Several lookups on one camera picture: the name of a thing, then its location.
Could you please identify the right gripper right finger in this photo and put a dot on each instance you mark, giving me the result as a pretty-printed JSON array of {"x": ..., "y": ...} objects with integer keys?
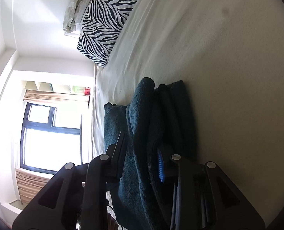
[{"x": 202, "y": 197}]

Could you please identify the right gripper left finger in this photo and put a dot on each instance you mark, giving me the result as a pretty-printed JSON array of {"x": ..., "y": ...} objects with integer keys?
[{"x": 76, "y": 195}]

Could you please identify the dark teal knit sweater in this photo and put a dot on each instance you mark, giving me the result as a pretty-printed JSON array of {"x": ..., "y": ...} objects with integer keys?
[{"x": 157, "y": 118}]

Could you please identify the black framed window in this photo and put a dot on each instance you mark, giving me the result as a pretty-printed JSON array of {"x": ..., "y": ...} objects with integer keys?
[{"x": 50, "y": 137}]

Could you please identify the red box on shelf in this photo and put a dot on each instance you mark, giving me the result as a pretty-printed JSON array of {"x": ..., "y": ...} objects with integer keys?
[{"x": 87, "y": 91}]

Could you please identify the beige bed sheet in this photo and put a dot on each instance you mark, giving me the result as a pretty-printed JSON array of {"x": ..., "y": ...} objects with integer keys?
[{"x": 230, "y": 55}]

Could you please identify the zebra print pillow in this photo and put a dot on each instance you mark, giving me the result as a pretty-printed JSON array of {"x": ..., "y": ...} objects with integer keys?
[{"x": 101, "y": 27}]

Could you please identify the crumpled white blanket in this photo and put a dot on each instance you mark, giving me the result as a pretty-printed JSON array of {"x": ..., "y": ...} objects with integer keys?
[{"x": 73, "y": 16}]

